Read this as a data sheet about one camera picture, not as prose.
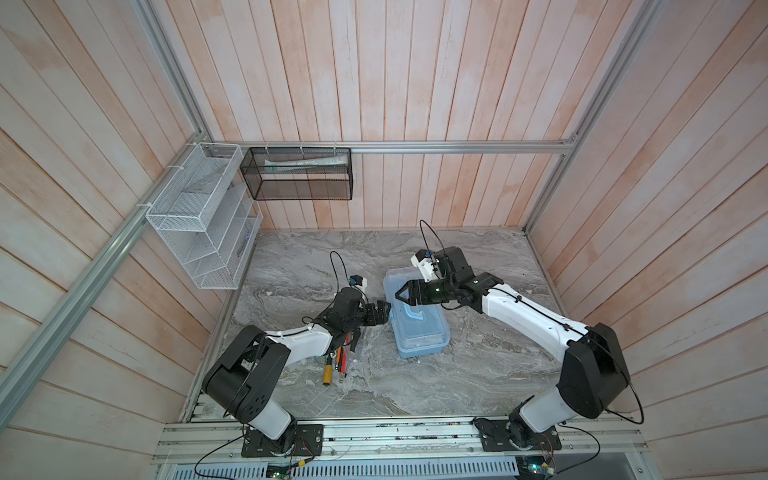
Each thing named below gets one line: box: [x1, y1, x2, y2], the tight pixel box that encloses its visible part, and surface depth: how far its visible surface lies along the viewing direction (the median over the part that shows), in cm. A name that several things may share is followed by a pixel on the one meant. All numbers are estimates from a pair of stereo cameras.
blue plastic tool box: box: [383, 267, 450, 359], surface depth 85 cm
